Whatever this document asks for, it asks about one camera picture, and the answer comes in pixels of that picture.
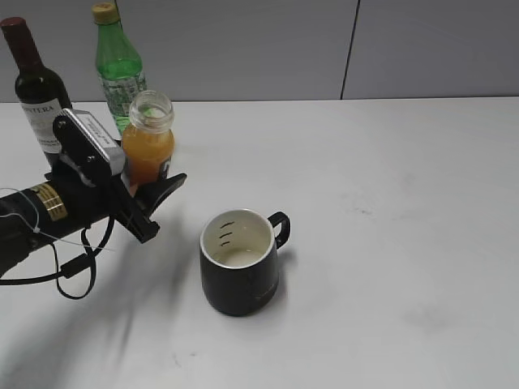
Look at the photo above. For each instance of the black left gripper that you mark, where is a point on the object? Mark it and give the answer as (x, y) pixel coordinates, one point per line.
(131, 213)

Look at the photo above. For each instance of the orange juice bottle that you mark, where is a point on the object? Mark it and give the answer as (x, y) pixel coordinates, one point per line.
(148, 141)

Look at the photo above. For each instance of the black mug white interior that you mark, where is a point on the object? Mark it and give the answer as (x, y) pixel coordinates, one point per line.
(238, 259)

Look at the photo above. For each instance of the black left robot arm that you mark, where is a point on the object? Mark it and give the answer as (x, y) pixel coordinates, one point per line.
(38, 216)

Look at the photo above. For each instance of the green plastic soda bottle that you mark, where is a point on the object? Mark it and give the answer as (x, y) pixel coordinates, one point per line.
(119, 66)

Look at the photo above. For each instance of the red wine bottle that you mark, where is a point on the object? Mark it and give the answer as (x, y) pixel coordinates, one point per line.
(41, 91)

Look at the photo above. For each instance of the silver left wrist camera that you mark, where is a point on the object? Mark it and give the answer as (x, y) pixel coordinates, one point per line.
(87, 147)

